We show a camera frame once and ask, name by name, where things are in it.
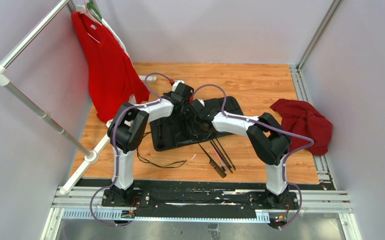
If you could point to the red hanging shirt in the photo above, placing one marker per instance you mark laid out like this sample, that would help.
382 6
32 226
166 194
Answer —
112 77

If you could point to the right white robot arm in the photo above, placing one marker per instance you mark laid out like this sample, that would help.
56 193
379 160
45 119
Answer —
265 134

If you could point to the black comb brush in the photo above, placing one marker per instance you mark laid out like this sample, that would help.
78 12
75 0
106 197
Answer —
214 164

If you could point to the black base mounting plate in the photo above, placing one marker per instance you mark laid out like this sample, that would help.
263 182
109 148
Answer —
199 200

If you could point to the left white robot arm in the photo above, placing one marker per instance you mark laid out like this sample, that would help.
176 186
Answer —
127 129

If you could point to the thin black eyeliner brush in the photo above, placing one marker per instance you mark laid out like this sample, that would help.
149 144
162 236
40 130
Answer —
226 154

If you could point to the black makeup brush roll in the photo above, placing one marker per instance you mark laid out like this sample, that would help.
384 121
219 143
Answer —
180 130

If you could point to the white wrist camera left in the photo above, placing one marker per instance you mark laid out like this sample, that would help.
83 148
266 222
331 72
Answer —
175 83

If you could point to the metal clothes rack pole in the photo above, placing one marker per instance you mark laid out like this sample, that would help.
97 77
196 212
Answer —
45 103

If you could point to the aluminium frame post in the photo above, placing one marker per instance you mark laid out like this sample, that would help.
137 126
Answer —
322 27

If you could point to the green white hangers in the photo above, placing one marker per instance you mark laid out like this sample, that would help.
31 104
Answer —
90 10

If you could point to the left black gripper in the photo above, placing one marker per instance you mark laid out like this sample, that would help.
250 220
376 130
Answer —
186 104

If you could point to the pink handled makeup brush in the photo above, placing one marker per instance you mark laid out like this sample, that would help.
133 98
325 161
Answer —
219 158

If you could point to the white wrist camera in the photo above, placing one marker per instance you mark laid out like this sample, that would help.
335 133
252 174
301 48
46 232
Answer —
196 101
175 83

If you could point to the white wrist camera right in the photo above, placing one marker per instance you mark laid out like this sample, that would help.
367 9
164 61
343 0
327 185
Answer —
196 101

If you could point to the dark red crumpled cloth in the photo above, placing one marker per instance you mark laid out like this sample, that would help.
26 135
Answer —
301 118

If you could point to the black angled brush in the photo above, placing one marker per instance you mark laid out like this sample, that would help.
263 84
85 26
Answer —
221 156

